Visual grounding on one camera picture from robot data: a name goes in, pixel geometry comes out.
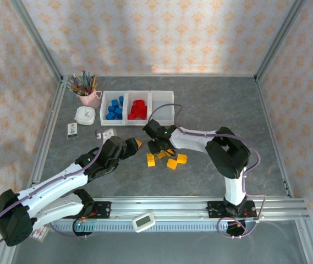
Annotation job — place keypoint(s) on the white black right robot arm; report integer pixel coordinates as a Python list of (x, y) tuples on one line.
[(227, 156)]

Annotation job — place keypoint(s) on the red sloped lego brick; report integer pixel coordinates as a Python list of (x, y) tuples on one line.
[(143, 111)]

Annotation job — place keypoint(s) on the aluminium frame post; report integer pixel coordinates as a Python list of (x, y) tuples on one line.
[(280, 38), (38, 41)]

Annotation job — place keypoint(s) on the clear case with white card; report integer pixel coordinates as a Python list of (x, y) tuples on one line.
[(73, 130)]

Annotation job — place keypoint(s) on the red pencil black end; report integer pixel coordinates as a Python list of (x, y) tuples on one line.
[(89, 81)]

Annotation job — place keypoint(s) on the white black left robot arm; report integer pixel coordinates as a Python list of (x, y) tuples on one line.
[(54, 184)]

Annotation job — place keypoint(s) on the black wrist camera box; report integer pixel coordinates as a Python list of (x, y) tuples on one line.
[(153, 127), (115, 144)]

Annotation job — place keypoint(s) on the aluminium mounting rail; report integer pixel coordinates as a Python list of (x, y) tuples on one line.
[(172, 207)]

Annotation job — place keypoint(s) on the pink metal pencil bucket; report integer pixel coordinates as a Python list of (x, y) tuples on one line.
[(88, 100)]

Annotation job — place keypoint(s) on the yellow flat lego plate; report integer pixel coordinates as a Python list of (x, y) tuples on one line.
[(150, 160)]

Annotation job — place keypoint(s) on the yellow wooden pencil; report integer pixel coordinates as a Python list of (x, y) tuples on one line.
[(79, 83), (72, 89)]

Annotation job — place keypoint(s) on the yellow black striped pencil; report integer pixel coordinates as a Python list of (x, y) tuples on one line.
[(93, 82)]

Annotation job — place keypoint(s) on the yellow sloped lego brick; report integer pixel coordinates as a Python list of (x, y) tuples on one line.
[(182, 159)]

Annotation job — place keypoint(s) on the green striped pencil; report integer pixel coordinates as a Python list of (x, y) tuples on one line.
[(85, 78)]

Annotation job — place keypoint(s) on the bunch of pencils and pens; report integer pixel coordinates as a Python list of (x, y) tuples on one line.
[(74, 79)]

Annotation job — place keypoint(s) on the white plastic bin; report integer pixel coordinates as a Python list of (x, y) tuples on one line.
[(161, 96), (104, 110), (127, 110)]

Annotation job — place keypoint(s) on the white tag red print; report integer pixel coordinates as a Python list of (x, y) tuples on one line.
[(40, 233)]

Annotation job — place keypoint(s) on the yellow curved lego brick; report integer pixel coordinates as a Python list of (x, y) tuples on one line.
[(172, 164)]

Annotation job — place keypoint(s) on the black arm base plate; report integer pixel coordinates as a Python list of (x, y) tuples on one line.
[(216, 209), (101, 210)]

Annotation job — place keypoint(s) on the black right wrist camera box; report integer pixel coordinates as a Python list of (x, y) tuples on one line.
[(153, 127)]

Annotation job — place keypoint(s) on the aluminium frame rail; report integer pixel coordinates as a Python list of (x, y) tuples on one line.
[(159, 74), (274, 137), (49, 132)]

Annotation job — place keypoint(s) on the white digital timer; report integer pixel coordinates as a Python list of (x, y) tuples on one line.
[(144, 222)]

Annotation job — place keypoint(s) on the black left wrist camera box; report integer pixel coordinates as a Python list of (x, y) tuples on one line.
[(115, 144)]

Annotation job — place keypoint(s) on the blue lego brick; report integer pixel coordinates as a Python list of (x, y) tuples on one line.
[(114, 103), (110, 116), (119, 116), (118, 111), (111, 109), (121, 100)]

